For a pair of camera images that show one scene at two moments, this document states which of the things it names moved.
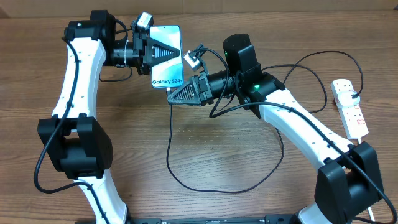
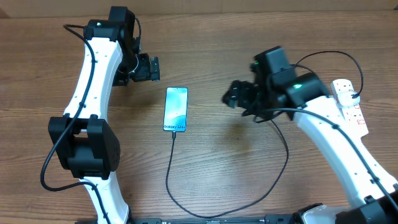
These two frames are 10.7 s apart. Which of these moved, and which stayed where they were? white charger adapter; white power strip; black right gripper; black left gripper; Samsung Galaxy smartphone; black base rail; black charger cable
Moved: black right gripper; black left gripper; black charger cable; Samsung Galaxy smartphone
Stayed: white power strip; white charger adapter; black base rail
